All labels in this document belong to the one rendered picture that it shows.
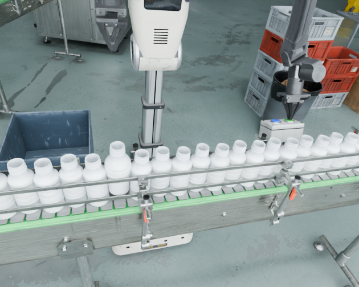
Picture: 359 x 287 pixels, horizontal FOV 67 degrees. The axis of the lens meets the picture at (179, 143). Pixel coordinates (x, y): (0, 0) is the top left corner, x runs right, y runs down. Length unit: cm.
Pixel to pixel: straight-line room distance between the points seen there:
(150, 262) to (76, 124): 98
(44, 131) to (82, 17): 321
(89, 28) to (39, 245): 383
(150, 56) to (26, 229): 78
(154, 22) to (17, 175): 75
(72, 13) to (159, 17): 339
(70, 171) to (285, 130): 74
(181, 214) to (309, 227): 157
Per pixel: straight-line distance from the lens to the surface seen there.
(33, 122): 136
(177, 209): 86
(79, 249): 94
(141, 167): 73
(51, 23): 467
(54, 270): 190
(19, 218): 86
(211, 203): 89
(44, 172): 73
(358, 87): 413
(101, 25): 67
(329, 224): 244
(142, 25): 116
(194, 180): 82
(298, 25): 97
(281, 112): 274
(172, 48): 121
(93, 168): 72
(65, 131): 138
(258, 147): 83
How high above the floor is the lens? 165
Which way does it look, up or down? 39 degrees down
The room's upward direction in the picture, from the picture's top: 8 degrees clockwise
